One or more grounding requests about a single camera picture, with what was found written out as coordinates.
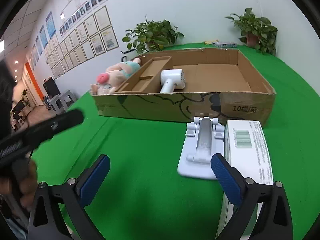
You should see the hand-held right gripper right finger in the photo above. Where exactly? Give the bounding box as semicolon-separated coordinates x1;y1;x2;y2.
211;152;293;240

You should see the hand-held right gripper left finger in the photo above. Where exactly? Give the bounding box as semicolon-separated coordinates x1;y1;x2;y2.
29;154;111;240

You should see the white phone stand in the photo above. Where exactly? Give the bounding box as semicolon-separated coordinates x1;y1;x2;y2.
177;116;225;180

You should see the white and green carton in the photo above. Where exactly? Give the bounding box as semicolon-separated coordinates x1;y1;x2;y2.
216;120;274;240

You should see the large cardboard box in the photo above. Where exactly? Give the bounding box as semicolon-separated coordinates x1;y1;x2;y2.
91;47;277;127

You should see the pink pig plush toy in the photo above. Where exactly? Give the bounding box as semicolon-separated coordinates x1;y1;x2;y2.
90;57;143;96

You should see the small cardboard box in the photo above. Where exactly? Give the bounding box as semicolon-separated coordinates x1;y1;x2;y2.
115;56;173;94

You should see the white hair dryer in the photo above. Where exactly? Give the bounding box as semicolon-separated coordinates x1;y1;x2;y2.
159;69;186;94

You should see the person's left hand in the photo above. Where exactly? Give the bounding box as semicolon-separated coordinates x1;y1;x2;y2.
0;159;38;210

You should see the grey plastic stool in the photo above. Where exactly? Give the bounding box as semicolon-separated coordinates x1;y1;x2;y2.
60;90;77;112
47;95;63;113

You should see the distant potted plant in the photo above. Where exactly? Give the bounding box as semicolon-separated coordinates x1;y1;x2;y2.
21;89;30;108

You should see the black cabinet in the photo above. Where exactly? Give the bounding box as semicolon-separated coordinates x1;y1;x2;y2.
42;78;61;98

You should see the green tablecloth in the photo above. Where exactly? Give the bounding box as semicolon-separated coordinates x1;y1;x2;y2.
31;42;320;240

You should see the terracotta flower pot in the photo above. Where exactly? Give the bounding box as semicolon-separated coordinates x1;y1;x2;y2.
246;34;259;47

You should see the green leafy plant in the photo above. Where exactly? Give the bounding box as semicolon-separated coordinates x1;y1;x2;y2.
122;15;185;55

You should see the green potted plant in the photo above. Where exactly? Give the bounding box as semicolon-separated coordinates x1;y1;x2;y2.
225;7;278;55

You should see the wall of framed certificates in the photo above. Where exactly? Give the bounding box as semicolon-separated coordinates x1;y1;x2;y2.
26;5;120;79

